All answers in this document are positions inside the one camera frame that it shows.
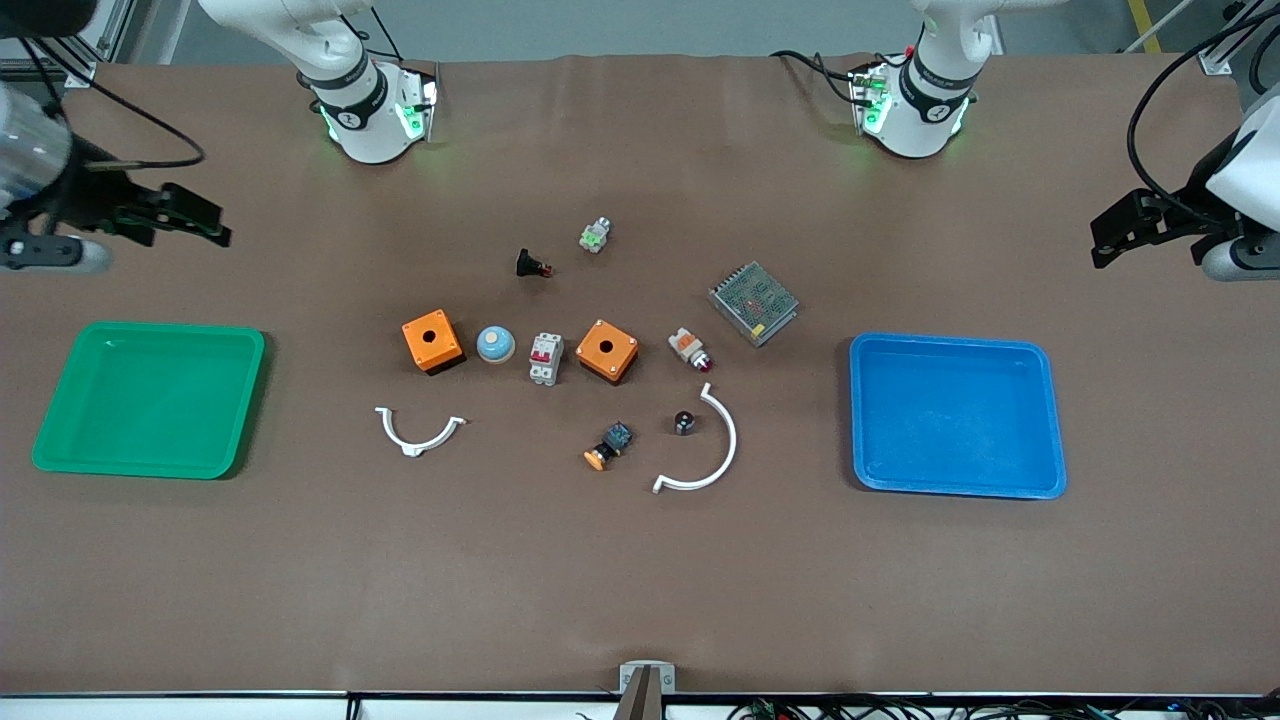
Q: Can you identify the blue plastic tray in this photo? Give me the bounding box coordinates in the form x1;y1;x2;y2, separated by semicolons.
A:
849;332;1068;500

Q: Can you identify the black cable bundle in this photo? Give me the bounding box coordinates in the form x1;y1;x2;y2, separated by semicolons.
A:
728;695;1280;720

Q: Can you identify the large white arc clamp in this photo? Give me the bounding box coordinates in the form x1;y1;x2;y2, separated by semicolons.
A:
652;382;739;496

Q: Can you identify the red indicator lamp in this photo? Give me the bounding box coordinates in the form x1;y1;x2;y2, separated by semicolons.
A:
668;326;715;374

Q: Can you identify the aluminium frame profile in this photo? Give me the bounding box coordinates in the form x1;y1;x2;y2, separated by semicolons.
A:
0;0;138;91
1195;0;1280;78

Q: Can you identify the orange button box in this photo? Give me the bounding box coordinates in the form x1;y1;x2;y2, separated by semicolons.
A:
575;319;640;385
401;309;467;376

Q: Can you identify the white table edge rail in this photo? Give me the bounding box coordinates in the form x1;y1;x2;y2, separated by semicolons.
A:
0;692;1280;720

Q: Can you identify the white red circuit breaker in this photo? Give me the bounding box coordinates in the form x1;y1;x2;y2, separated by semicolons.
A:
527;332;564;388

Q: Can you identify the green plastic tray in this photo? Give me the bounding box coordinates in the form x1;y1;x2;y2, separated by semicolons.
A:
32;321;267;481

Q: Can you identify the orange push button switch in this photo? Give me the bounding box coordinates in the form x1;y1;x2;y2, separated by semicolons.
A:
583;421;634;473

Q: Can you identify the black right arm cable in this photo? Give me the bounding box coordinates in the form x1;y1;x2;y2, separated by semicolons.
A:
22;38;207;171

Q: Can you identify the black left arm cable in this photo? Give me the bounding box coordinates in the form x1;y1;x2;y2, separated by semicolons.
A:
1126;20;1280;226

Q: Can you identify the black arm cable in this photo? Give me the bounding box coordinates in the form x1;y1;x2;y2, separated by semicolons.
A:
1126;20;1280;226
22;38;207;171

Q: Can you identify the small white arc clamp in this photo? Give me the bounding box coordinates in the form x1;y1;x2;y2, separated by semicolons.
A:
375;405;468;459

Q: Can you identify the grey metal edge bracket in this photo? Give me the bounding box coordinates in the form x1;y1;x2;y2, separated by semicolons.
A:
618;661;678;720

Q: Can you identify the black base cable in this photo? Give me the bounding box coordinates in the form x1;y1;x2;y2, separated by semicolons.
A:
769;49;863;107

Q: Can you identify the metal mesh power supply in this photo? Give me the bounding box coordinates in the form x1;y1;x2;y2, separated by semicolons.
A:
708;261;800;348

